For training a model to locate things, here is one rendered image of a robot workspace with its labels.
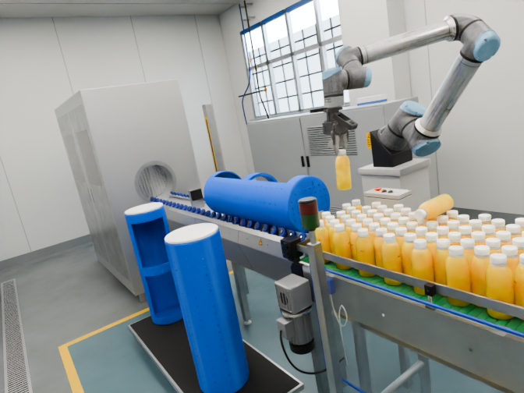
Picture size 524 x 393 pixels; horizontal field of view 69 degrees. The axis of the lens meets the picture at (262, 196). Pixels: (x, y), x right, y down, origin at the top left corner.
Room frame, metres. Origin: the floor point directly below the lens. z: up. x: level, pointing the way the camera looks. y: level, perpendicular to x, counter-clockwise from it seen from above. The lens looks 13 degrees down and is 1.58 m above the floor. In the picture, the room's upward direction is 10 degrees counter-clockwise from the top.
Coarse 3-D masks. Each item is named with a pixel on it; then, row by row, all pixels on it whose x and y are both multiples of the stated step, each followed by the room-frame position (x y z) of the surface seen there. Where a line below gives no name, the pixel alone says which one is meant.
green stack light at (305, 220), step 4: (300, 216) 1.26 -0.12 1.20; (304, 216) 1.24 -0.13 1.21; (308, 216) 1.23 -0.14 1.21; (312, 216) 1.23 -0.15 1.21; (316, 216) 1.24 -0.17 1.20; (304, 220) 1.24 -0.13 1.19; (308, 220) 1.23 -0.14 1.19; (312, 220) 1.23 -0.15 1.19; (316, 220) 1.24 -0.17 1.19; (304, 224) 1.24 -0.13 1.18; (308, 224) 1.23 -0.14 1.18; (312, 224) 1.23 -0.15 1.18; (316, 224) 1.23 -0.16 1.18; (304, 228) 1.25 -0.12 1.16; (308, 228) 1.23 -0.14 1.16; (312, 228) 1.23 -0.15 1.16
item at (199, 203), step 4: (196, 188) 2.91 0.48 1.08; (200, 188) 2.92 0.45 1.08; (188, 192) 2.88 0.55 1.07; (192, 192) 2.86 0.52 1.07; (196, 192) 2.88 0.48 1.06; (200, 192) 2.89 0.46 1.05; (192, 196) 2.85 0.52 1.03; (196, 196) 2.87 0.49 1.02; (200, 196) 2.89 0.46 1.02; (192, 200) 2.86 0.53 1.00; (196, 200) 2.89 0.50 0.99; (200, 200) 2.90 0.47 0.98; (192, 204) 2.86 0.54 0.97; (196, 204) 2.88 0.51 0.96; (200, 204) 2.90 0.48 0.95; (196, 208) 2.88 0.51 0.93
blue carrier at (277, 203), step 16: (224, 176) 2.54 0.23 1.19; (256, 176) 2.13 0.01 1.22; (272, 176) 2.19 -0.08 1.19; (304, 176) 1.81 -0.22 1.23; (208, 192) 2.39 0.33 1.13; (224, 192) 2.23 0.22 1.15; (240, 192) 2.08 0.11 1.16; (256, 192) 1.96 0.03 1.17; (272, 192) 1.85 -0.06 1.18; (288, 192) 1.76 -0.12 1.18; (304, 192) 1.79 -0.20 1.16; (320, 192) 1.85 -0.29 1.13; (224, 208) 2.26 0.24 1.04; (240, 208) 2.08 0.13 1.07; (256, 208) 1.95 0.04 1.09; (272, 208) 1.82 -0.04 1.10; (288, 208) 1.73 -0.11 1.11; (320, 208) 1.84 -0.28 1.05; (272, 224) 1.91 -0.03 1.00; (288, 224) 1.76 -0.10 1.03
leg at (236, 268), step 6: (234, 264) 2.67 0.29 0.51; (234, 270) 2.68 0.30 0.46; (240, 270) 2.68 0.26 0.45; (234, 276) 2.70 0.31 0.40; (240, 276) 2.68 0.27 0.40; (240, 282) 2.67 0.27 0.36; (240, 288) 2.67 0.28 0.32; (240, 294) 2.66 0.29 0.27; (240, 300) 2.68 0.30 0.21; (246, 300) 2.68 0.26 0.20; (240, 306) 2.70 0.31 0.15; (246, 306) 2.68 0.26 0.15; (246, 312) 2.67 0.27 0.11; (246, 318) 2.67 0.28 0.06; (246, 324) 2.67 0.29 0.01
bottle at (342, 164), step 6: (342, 156) 1.71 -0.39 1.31; (336, 162) 1.71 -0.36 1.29; (342, 162) 1.69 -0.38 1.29; (348, 162) 1.70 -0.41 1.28; (336, 168) 1.72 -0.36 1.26; (342, 168) 1.69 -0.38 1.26; (348, 168) 1.70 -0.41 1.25; (336, 174) 1.72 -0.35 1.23; (342, 174) 1.69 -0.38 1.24; (348, 174) 1.70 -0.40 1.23; (342, 180) 1.69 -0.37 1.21; (348, 180) 1.69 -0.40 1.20; (342, 186) 1.69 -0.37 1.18; (348, 186) 1.69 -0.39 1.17
